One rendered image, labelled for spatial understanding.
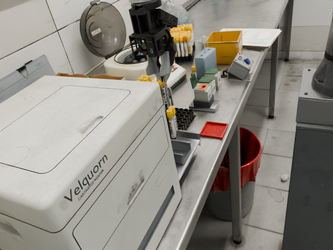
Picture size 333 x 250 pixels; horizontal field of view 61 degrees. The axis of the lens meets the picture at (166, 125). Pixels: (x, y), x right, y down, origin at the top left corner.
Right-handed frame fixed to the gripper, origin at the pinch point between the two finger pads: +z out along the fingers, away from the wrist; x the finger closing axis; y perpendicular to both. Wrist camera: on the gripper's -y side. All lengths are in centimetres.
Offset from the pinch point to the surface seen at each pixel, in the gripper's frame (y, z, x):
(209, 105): -11.2, 15.5, 8.2
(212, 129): -1.6, 17.7, 11.9
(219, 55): -46.3, 13.3, 1.6
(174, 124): 5.4, 11.9, 3.5
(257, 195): -56, 105, 17
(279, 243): -28, 105, 32
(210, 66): -34.7, 12.9, 1.4
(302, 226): -9, 62, 40
